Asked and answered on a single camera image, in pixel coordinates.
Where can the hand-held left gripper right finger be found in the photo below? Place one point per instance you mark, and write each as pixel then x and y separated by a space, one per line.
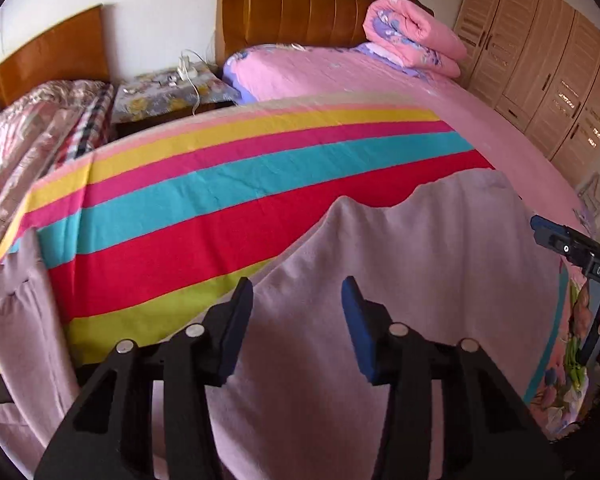
pixel 360 330

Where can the light wooden wardrobe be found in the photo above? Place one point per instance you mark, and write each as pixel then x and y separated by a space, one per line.
pixel 545 65

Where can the rainbow striped blanket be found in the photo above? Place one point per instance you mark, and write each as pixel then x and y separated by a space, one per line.
pixel 230 195

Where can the floral sheet with teal border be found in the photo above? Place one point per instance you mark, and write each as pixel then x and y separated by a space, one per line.
pixel 560 370

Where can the lilac fleece pants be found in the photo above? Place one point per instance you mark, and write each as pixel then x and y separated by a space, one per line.
pixel 430 260

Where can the purple floral pillow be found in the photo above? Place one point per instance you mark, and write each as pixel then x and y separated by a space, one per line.
pixel 380 52

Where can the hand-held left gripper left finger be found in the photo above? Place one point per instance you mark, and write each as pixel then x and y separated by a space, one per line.
pixel 232 330

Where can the plain wooden headboard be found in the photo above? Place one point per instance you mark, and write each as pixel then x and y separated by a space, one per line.
pixel 55 55

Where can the padded wooden headboard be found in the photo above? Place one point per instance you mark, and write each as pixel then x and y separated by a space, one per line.
pixel 300 10

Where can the rolled pink floral quilt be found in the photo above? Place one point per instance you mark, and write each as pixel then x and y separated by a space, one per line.
pixel 415 30

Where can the white power strip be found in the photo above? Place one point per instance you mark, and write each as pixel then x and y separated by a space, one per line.
pixel 185 67

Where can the plaid cloth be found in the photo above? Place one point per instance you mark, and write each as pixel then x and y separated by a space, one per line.
pixel 87 120

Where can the pink floral satin quilt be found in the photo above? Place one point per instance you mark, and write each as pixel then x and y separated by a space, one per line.
pixel 20 145

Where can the nightstand with floral cloth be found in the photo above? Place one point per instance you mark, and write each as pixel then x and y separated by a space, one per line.
pixel 170 97

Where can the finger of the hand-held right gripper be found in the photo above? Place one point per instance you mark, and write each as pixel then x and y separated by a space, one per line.
pixel 560 240

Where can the pink bed sheet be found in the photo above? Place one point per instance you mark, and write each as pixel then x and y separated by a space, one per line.
pixel 380 75

